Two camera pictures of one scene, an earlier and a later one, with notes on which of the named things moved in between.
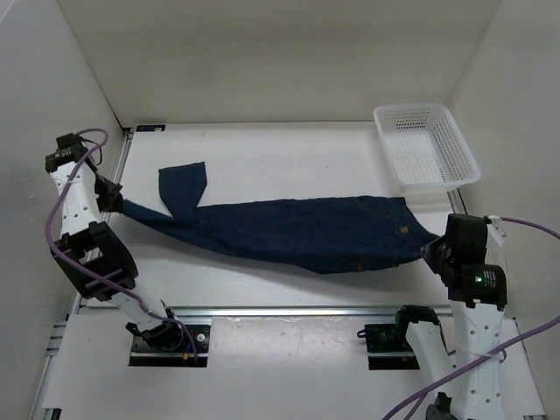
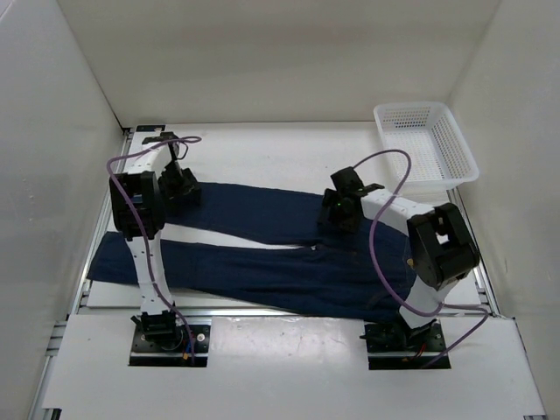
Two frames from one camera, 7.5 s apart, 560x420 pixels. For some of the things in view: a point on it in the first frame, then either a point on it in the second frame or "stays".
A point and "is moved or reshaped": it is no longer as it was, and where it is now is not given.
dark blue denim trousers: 313,235 is moved or reshaped
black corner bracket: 150,128 stays
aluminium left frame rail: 75,304 stays
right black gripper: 428,254 -> 331,199
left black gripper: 112,199 -> 190,185
